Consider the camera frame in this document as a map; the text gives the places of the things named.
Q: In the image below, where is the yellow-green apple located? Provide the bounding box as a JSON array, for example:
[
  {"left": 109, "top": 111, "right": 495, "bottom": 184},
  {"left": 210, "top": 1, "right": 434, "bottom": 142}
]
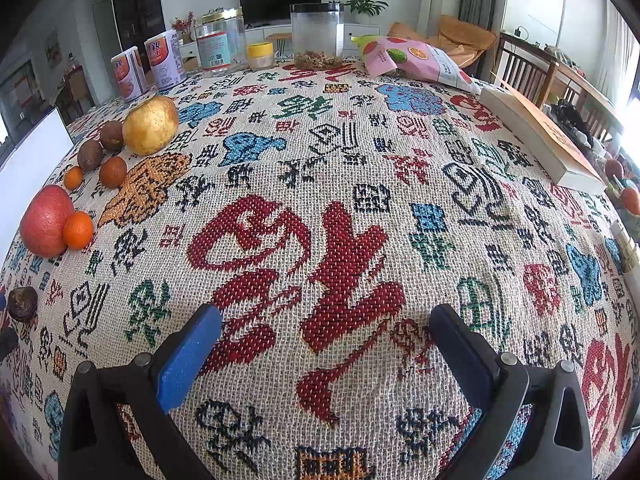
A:
[{"left": 122, "top": 95, "right": 180, "bottom": 156}]

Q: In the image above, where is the red flower vase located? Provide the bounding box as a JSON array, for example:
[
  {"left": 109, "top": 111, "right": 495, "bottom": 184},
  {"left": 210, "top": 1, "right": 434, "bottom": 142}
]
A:
[{"left": 171, "top": 11, "right": 196, "bottom": 45}]

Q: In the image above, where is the brown passion fruit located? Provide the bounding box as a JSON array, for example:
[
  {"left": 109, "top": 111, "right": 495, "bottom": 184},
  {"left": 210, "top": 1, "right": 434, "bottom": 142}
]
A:
[
  {"left": 99, "top": 121, "right": 125, "bottom": 152},
  {"left": 99, "top": 156, "right": 128, "bottom": 189},
  {"left": 77, "top": 139, "right": 105, "bottom": 171}
]

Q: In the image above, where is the wooden chair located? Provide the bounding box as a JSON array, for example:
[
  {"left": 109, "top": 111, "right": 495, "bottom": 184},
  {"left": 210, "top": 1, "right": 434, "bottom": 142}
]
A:
[{"left": 491, "top": 31, "right": 623, "bottom": 126}]

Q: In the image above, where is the clear black lid plastic container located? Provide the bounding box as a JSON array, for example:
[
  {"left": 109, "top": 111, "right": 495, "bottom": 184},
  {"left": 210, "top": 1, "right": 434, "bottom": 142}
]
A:
[{"left": 290, "top": 3, "right": 345, "bottom": 69}]

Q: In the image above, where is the right orange-labelled tin can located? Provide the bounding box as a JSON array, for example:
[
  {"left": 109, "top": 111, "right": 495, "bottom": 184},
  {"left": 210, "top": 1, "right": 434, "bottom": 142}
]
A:
[{"left": 144, "top": 31, "right": 187, "bottom": 92}]

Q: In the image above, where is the framed wall picture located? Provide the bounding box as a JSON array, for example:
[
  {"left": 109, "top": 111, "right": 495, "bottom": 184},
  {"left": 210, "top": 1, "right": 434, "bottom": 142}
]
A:
[{"left": 44, "top": 30, "right": 64, "bottom": 68}]

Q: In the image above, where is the dark wrinkled passion fruit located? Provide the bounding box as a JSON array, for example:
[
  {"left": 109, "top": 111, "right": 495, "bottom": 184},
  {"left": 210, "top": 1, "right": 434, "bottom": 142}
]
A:
[{"left": 7, "top": 287, "right": 39, "bottom": 323}]

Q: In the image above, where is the orange label tin can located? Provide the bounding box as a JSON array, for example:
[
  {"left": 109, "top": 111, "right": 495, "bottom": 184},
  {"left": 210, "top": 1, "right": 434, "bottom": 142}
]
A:
[{"left": 110, "top": 46, "right": 148, "bottom": 99}]

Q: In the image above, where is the wooden stool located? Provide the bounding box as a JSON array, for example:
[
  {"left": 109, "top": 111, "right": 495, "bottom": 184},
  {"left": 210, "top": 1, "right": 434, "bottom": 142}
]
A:
[{"left": 265, "top": 32, "right": 292, "bottom": 56}]

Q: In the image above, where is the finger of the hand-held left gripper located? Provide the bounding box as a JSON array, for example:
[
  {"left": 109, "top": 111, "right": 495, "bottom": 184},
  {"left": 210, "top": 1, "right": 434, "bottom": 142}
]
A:
[{"left": 0, "top": 327, "right": 20, "bottom": 362}]

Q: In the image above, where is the dark display cabinet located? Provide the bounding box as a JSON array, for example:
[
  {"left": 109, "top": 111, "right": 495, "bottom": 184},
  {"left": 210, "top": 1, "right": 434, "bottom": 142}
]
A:
[{"left": 109, "top": 0, "right": 167, "bottom": 51}]

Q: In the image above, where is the black television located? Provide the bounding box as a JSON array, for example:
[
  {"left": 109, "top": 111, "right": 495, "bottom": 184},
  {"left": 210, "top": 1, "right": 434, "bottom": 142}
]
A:
[{"left": 238, "top": 0, "right": 322, "bottom": 26}]

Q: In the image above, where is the clear glass jar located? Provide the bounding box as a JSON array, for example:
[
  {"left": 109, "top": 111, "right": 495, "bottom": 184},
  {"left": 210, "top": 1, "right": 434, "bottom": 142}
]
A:
[{"left": 194, "top": 7, "right": 247, "bottom": 72}]

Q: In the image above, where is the red apple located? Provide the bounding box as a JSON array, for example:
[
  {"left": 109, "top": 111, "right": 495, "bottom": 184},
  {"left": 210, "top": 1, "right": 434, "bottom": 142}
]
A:
[{"left": 20, "top": 185, "right": 76, "bottom": 259}]

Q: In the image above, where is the orange cushion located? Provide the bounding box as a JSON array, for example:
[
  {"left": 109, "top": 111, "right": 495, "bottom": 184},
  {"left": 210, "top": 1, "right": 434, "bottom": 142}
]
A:
[{"left": 387, "top": 15, "right": 498, "bottom": 68}]

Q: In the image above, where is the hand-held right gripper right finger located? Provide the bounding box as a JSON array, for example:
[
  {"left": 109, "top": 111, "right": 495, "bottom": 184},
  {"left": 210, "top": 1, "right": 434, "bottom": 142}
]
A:
[{"left": 428, "top": 303, "right": 594, "bottom": 480}]

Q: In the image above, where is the green potted plant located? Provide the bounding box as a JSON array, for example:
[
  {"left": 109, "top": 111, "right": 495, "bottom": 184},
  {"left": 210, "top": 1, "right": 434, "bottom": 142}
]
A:
[{"left": 342, "top": 0, "right": 390, "bottom": 23}]

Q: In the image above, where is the small yellow lid jar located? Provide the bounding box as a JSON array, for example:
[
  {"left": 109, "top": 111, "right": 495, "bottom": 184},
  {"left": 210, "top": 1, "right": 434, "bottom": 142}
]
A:
[{"left": 247, "top": 42, "right": 275, "bottom": 71}]

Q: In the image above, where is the white tv cabinet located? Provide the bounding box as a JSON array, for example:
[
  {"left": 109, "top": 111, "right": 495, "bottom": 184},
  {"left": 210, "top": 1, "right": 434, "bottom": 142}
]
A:
[{"left": 177, "top": 21, "right": 396, "bottom": 61}]

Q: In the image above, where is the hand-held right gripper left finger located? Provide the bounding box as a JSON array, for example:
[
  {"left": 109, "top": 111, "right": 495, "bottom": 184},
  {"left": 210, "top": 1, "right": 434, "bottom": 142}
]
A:
[{"left": 59, "top": 303, "right": 223, "bottom": 480}]

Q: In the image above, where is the pink printed snack bag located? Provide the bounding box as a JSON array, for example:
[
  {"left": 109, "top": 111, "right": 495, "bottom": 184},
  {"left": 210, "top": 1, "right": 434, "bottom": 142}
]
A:
[{"left": 351, "top": 34, "right": 482, "bottom": 95}]

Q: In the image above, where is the white book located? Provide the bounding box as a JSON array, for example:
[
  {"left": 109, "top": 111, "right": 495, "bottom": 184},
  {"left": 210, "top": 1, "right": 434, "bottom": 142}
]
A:
[{"left": 479, "top": 82, "right": 608, "bottom": 196}]

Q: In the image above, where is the large orange mandarin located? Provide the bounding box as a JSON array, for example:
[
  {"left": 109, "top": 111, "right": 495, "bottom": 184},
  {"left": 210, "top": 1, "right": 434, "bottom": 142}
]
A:
[{"left": 63, "top": 211, "right": 95, "bottom": 251}]

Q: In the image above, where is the white board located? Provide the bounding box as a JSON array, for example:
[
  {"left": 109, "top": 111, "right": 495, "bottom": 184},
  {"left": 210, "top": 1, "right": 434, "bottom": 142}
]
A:
[{"left": 0, "top": 106, "right": 75, "bottom": 266}]

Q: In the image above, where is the printed woven tablecloth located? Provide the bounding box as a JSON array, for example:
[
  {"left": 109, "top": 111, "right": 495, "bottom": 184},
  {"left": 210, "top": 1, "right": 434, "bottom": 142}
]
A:
[{"left": 0, "top": 57, "right": 640, "bottom": 480}]

